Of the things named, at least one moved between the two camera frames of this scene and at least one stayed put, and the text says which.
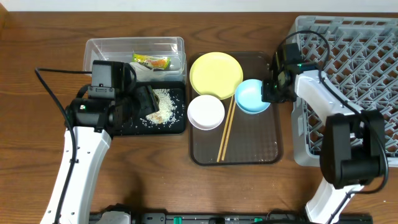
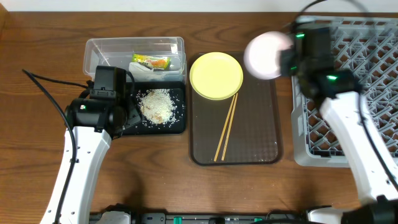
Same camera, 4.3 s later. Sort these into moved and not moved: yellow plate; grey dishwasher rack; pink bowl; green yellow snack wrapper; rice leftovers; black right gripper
Moved: black right gripper; pink bowl
Not moved: grey dishwasher rack; rice leftovers; green yellow snack wrapper; yellow plate
